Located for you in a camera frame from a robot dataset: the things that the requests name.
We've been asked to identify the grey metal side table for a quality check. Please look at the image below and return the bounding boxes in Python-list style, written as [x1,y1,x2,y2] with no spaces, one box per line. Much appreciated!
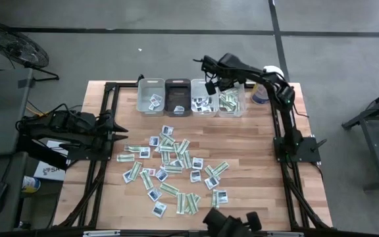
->
[341,84,379,192]

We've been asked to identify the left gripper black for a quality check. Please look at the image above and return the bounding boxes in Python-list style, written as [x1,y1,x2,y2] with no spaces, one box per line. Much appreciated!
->
[90,110,130,149]

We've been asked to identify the black floor fan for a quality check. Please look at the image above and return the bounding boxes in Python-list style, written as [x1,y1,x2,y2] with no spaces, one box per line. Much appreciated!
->
[0,21,61,82]

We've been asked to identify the yellow cable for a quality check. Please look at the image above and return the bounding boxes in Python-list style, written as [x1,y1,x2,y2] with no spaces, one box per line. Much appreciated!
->
[26,105,47,118]

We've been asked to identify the dark grey plastic bin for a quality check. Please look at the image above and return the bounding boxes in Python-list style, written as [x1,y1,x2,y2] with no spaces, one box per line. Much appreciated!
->
[164,78,192,118]

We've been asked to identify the disinfecting wipes canister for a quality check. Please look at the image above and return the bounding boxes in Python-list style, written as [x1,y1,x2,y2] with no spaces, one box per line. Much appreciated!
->
[250,65,285,105]

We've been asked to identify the clear plastic bin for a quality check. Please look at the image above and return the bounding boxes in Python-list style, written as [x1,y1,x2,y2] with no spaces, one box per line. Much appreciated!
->
[216,78,246,119]

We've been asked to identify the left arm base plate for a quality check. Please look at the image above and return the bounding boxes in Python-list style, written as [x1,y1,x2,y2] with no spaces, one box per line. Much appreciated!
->
[66,144,113,161]

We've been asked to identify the white printed cardboard box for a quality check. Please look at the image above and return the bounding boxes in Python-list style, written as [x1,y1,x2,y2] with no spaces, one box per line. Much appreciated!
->
[33,140,68,182]

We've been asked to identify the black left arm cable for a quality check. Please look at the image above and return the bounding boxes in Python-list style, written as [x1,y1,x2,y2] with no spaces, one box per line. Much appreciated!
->
[18,103,85,126]

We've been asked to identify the grey desk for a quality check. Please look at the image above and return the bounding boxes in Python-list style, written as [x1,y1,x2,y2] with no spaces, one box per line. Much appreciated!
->
[0,151,29,233]
[0,68,34,158]

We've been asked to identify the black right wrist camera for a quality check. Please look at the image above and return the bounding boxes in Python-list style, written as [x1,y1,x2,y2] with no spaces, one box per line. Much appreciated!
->
[205,81,217,96]

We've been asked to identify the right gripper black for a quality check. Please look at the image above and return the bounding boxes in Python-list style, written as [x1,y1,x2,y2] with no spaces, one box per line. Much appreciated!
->
[201,52,245,92]

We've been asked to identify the light grey plastic bin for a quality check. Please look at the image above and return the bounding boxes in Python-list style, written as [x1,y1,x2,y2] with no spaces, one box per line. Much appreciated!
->
[136,78,166,118]

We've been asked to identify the white and blue can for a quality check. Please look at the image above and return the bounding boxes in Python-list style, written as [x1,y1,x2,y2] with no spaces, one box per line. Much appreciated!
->
[21,176,41,194]

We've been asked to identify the black desk support beam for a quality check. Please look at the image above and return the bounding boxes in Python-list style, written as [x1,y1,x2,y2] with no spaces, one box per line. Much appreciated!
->
[17,134,69,171]

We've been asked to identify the white plastic bin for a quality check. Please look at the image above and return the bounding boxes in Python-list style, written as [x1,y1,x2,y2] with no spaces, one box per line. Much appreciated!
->
[190,78,220,118]

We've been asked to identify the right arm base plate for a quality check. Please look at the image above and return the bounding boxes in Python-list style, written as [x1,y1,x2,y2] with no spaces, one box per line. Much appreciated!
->
[274,136,322,163]

